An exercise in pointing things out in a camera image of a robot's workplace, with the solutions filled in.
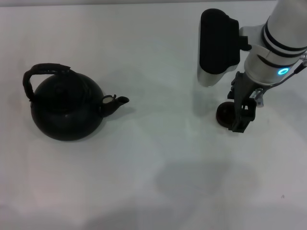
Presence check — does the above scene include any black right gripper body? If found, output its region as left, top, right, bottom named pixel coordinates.
left=231, top=70, right=259, bottom=104

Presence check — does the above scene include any small dark brown teacup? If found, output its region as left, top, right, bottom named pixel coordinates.
left=216, top=102, right=237, bottom=129

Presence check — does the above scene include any black round teapot with handle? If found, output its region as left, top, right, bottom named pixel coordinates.
left=23, top=62, right=130, bottom=141

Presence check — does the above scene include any small silver cable bracket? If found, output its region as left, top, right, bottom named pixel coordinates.
left=253, top=88, right=264, bottom=107

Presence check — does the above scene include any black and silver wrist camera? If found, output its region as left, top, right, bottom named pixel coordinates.
left=197, top=8, right=252, bottom=87

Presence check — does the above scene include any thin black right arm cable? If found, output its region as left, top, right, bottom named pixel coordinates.
left=260, top=61, right=307, bottom=94

